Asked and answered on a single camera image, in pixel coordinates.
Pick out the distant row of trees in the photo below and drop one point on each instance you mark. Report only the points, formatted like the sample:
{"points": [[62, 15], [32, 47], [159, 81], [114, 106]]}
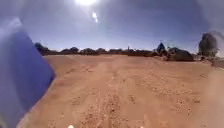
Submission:
{"points": [[133, 52]]}

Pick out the red-brown dirt ground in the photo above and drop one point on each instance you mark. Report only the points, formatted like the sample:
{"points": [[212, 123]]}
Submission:
{"points": [[126, 86]]}

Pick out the robot's own part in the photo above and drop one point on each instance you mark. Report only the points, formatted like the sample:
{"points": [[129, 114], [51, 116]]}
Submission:
{"points": [[70, 126]]}

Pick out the blue plastic sheet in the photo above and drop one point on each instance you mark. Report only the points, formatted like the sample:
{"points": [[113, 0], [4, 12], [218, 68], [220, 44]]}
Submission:
{"points": [[20, 76]]}

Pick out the round dark tree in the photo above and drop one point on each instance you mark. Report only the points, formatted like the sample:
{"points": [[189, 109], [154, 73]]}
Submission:
{"points": [[208, 45]]}

